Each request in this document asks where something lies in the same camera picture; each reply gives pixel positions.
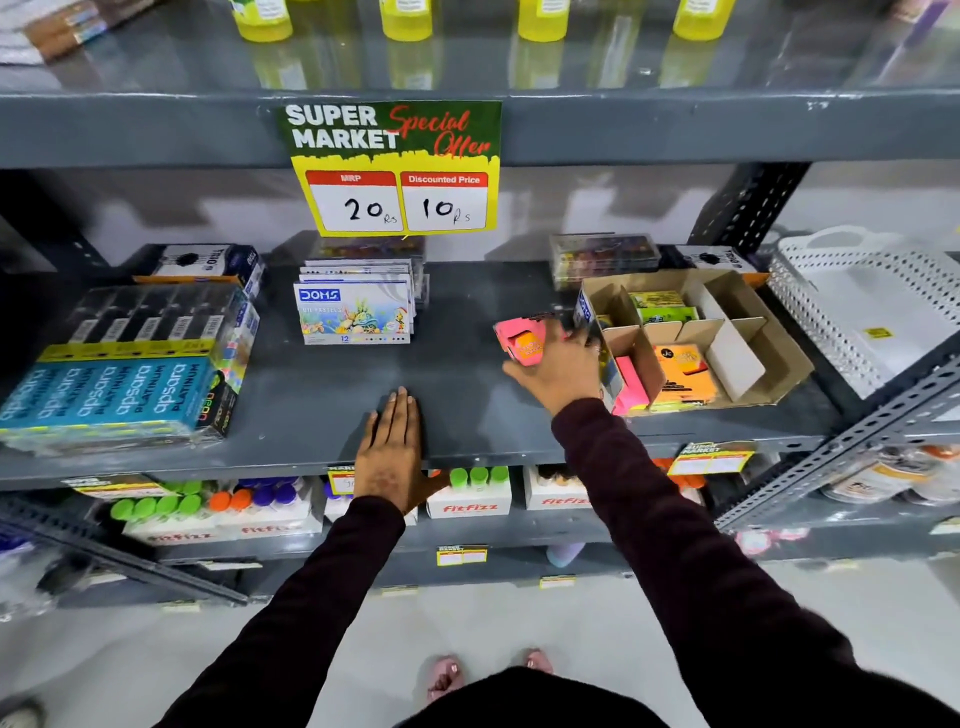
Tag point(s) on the person's right hand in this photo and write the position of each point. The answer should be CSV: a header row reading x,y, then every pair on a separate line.
x,y
566,371

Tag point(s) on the person's left hand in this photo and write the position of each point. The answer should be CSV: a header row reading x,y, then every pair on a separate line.
x,y
390,465

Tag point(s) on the person's right thumb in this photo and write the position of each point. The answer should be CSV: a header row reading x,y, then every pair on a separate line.
x,y
520,371

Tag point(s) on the person's left thumb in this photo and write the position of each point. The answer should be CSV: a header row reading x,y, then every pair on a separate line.
x,y
436,486

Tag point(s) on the pink sticky note pack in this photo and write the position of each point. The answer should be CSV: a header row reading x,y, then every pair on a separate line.
x,y
521,341
628,386

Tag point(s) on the person's left forearm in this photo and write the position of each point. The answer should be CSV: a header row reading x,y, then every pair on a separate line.
x,y
300,622

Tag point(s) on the person's right forearm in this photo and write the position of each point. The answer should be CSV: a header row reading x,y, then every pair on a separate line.
x,y
697,585

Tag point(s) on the white box green cap bottles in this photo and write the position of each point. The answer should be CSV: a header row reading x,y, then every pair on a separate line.
x,y
471,499

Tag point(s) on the yellow shelf price tag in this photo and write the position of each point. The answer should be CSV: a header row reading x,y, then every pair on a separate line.
x,y
461,556
709,459
341,480
556,582
112,487

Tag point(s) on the white box blue cap bottles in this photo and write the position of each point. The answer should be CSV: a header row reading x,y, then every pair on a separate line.
x,y
336,504

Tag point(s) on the clear plastic colour box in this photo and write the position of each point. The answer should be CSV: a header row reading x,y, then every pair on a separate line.
x,y
604,256

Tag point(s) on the green sticky note pack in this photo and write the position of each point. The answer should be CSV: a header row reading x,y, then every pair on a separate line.
x,y
660,306

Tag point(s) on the orange sticky note pack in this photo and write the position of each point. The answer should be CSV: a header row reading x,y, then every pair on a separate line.
x,y
682,375

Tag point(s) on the stack of oil pastel boxes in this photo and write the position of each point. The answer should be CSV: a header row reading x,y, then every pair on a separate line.
x,y
352,315

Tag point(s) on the pink sandal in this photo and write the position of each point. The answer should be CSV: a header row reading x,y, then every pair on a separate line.
x,y
538,661
444,676

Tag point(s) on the colourful flat box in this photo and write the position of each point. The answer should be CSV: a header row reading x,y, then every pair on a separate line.
x,y
367,247

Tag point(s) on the wide white box of bottles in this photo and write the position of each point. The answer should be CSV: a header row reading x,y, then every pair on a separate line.
x,y
225,517

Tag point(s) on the black white stationery box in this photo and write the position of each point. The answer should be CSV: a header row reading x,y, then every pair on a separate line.
x,y
716,259
202,264

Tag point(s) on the cardboard display box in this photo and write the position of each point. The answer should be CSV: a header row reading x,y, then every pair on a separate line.
x,y
765,360

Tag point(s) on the green yellow price sign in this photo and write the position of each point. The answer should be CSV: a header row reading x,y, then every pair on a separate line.
x,y
390,161

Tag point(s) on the grey metal shelf rack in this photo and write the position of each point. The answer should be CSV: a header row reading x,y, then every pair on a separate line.
x,y
637,127

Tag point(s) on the grey slotted side rack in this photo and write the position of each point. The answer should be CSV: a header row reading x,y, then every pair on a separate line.
x,y
840,450

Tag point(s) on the pack of black pen boxes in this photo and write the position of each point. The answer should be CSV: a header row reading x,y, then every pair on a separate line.
x,y
142,319

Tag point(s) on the pack of blue pencil boxes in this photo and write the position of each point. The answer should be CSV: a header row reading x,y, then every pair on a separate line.
x,y
105,397

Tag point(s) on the white perforated plastic basket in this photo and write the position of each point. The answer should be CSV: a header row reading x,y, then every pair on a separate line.
x,y
862,307

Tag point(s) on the yellow liquid bottle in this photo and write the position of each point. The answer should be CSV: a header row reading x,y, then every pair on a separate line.
x,y
406,21
261,21
543,22
703,21

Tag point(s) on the white glue jars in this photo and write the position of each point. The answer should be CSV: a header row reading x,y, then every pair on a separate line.
x,y
885,476

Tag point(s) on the wrapped paper packages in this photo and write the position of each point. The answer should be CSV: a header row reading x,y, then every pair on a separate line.
x,y
52,26

